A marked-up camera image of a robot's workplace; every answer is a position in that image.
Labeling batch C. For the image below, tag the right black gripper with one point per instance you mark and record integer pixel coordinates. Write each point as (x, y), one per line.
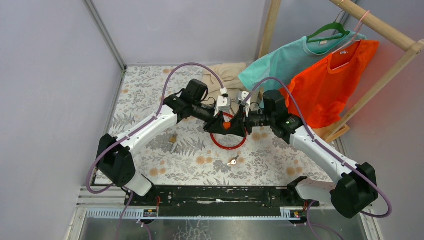
(239, 123)

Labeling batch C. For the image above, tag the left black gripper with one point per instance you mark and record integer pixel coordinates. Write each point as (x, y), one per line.
(216, 125)

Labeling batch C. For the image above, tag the red cable lock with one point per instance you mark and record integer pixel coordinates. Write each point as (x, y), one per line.
(229, 142)

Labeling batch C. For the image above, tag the silver key pair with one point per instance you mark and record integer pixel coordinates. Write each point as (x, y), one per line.
(233, 161)

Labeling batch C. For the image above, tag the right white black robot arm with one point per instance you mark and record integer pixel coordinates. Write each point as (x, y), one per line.
(353, 185)

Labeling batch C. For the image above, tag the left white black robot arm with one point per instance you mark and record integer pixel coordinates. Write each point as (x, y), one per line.
(115, 153)

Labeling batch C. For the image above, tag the floral patterned mat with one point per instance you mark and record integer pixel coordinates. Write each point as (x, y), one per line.
(264, 159)

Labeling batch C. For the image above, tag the beige crumpled cloth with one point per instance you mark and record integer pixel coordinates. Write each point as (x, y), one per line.
(228, 74)

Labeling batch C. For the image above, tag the teal t-shirt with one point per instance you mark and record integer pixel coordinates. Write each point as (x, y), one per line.
(291, 59)

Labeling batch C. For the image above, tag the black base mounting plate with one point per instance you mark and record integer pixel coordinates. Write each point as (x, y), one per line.
(219, 201)

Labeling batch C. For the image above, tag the orange t-shirt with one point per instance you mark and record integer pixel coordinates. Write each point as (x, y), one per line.
(320, 93)

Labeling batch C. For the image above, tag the wooden clothes rack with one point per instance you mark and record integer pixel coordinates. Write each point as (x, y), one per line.
(409, 46)

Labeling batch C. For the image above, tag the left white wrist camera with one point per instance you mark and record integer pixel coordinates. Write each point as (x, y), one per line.
(223, 102)

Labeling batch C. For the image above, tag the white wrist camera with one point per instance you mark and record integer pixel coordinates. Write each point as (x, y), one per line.
(223, 102)
(244, 99)

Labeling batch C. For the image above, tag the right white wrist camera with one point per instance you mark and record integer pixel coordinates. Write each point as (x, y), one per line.
(244, 99)

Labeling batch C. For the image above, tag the aluminium frame rail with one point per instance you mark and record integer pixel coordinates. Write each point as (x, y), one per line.
(98, 21)

